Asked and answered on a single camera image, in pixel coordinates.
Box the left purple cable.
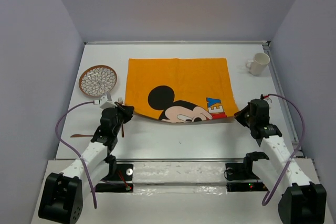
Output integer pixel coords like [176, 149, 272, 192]
[55, 101, 98, 209]

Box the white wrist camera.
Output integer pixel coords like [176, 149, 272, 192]
[260, 94, 272, 103]
[93, 93, 116, 110]

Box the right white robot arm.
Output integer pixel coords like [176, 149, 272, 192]
[234, 97, 327, 223]

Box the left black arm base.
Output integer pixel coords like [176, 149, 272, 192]
[96, 163, 134, 193]

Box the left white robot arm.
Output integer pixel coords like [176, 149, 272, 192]
[38, 102, 134, 223]

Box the white ceramic mug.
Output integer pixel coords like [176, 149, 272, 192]
[245, 53, 270, 76]

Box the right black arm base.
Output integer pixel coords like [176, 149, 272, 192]
[223, 163, 267, 193]

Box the floral patterned brown-rim plate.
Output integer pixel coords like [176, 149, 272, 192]
[78, 65, 118, 98]

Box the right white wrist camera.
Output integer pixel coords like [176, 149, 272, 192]
[260, 94, 272, 103]

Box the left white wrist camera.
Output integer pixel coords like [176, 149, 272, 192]
[93, 93, 116, 110]

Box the orange Mickey Mouse placemat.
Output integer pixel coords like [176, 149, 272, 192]
[125, 58, 238, 123]

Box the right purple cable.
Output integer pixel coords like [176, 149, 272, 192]
[261, 93, 307, 206]

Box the purple cable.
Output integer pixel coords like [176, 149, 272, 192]
[55, 101, 98, 209]
[261, 93, 307, 206]

